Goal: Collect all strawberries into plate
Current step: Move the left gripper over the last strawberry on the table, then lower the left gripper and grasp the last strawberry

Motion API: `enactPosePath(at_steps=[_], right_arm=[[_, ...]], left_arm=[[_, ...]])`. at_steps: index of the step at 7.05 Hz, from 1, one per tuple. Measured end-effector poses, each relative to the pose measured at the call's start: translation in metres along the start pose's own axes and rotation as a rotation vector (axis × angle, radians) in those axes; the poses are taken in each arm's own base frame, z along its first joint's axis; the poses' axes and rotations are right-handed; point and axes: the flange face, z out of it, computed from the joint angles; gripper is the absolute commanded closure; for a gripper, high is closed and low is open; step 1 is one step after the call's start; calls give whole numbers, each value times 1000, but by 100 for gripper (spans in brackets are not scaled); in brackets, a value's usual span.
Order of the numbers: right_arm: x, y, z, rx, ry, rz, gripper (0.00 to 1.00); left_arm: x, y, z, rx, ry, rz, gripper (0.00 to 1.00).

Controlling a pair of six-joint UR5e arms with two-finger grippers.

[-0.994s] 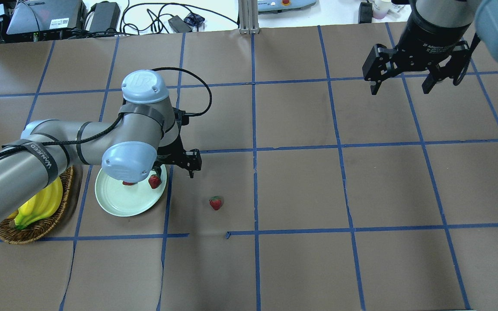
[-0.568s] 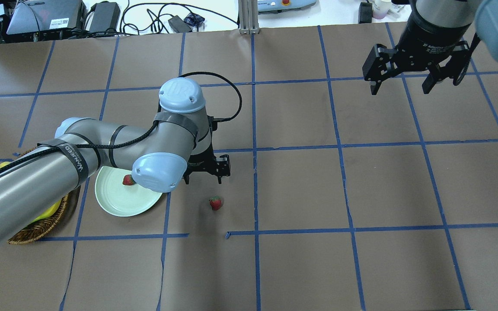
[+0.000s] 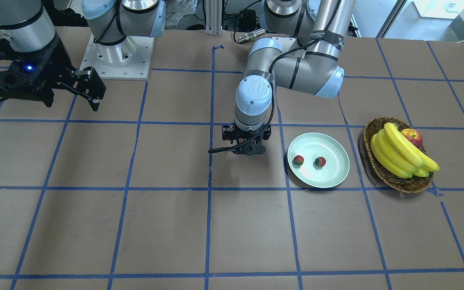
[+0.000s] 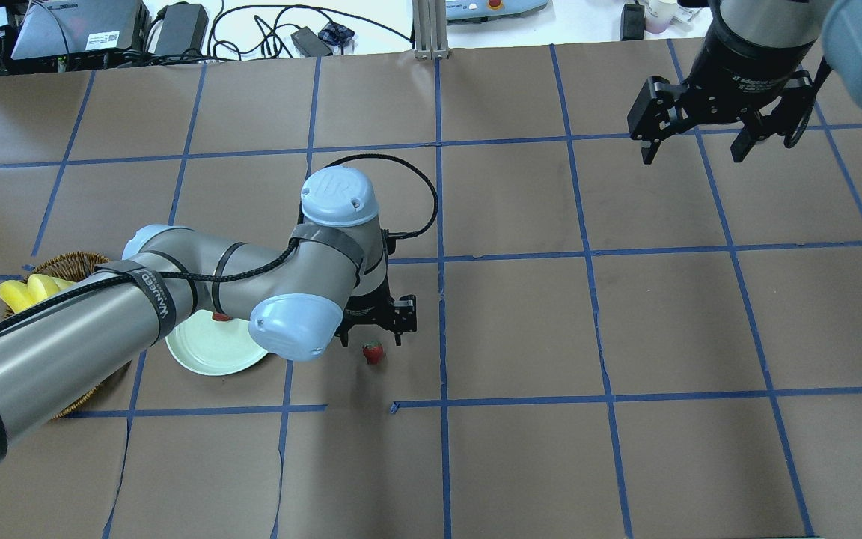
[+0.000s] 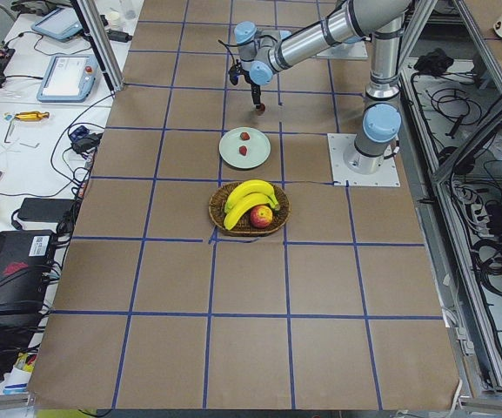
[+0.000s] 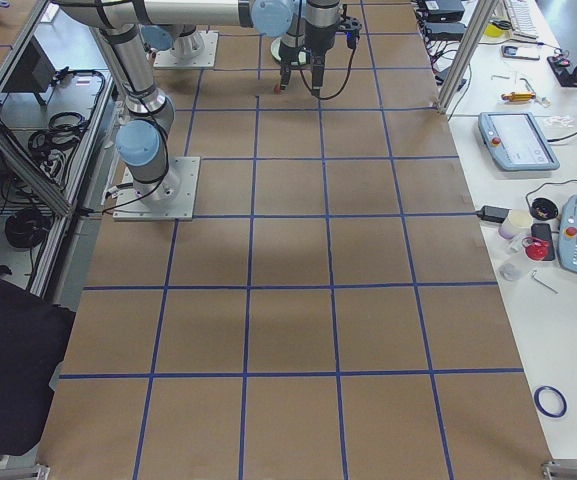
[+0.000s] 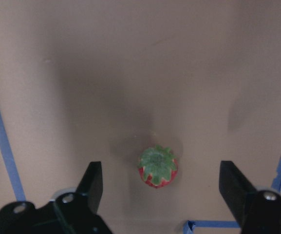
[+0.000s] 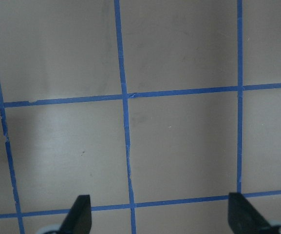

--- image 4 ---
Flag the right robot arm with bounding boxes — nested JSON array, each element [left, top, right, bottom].
[[627, 1, 862, 165]]

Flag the aluminium frame post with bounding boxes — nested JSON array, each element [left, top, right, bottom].
[[412, 0, 450, 61]]

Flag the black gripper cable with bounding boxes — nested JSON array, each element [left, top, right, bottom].
[[783, 56, 832, 148], [0, 153, 439, 356]]

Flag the brown wicker basket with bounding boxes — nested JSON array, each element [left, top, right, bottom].
[[22, 250, 131, 421]]

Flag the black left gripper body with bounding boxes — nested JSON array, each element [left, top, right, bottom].
[[337, 289, 403, 348]]

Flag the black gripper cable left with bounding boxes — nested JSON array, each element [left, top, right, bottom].
[[0, 153, 439, 356]]

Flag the black power adapter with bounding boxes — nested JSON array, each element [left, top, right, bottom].
[[290, 26, 333, 58]]

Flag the yellow banana bunch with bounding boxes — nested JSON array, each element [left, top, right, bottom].
[[0, 274, 75, 314]]

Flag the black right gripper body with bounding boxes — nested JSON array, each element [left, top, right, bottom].
[[682, 70, 813, 132]]

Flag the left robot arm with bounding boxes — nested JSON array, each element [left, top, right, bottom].
[[0, 166, 417, 462]]

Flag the light green plate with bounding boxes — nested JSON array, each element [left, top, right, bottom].
[[165, 310, 268, 377]]

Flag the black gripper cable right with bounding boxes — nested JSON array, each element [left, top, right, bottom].
[[783, 56, 832, 148]]

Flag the black cables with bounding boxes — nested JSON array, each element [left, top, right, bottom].
[[132, 0, 413, 63]]

